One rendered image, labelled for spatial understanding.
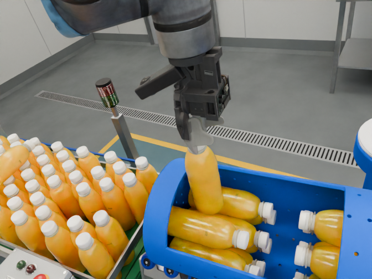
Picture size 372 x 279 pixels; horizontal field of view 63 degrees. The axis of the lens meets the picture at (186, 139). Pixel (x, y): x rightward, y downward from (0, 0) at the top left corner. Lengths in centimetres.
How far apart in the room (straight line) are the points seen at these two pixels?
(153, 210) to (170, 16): 43
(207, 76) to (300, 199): 47
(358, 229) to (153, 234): 41
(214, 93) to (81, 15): 23
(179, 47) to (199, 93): 9
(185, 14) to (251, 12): 373
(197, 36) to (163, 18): 6
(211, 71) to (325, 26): 352
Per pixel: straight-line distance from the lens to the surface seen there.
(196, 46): 47
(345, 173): 246
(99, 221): 87
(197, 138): 57
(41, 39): 552
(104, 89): 119
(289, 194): 85
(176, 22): 45
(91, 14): 41
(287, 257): 89
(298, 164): 249
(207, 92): 51
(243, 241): 71
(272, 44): 420
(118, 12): 43
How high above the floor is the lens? 174
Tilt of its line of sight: 38 degrees down
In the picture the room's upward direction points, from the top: 14 degrees counter-clockwise
